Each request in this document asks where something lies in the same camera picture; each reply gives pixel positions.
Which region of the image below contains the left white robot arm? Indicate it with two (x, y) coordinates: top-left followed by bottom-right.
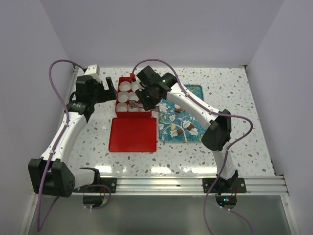
(28, 75), (117, 197)

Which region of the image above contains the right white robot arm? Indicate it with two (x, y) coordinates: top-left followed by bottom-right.
(130, 66), (238, 194)

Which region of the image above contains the red chocolate box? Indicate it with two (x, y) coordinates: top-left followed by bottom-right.
(115, 77), (152, 118)

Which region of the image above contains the white paper cup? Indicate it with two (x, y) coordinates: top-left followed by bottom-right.
(128, 106), (140, 112)
(117, 91), (129, 103)
(115, 102), (128, 112)
(128, 92), (139, 101)
(119, 81), (132, 92)
(139, 108), (150, 112)
(131, 82), (139, 92)

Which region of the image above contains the teal floral tray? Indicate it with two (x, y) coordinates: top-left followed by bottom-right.
(158, 99), (206, 142)

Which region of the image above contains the red box lid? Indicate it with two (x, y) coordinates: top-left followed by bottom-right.
(109, 117), (157, 152)

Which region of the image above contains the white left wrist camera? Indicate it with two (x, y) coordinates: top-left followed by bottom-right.
(84, 65), (101, 82)

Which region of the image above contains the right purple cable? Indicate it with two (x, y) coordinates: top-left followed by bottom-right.
(131, 58), (254, 235)

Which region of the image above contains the purple cable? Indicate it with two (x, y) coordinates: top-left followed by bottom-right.
(36, 59), (112, 232)
(131, 58), (254, 235)

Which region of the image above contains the aluminium mounting rail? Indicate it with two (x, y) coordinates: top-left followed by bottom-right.
(75, 174), (290, 196)

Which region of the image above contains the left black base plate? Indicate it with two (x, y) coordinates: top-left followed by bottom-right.
(77, 177), (117, 193)

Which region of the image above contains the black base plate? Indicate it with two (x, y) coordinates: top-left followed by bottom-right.
(77, 177), (117, 193)
(202, 178), (247, 195)

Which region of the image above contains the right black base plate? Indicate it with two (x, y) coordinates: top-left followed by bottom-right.
(202, 178), (247, 195)

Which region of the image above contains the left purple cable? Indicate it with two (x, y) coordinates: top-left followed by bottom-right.
(36, 59), (112, 232)

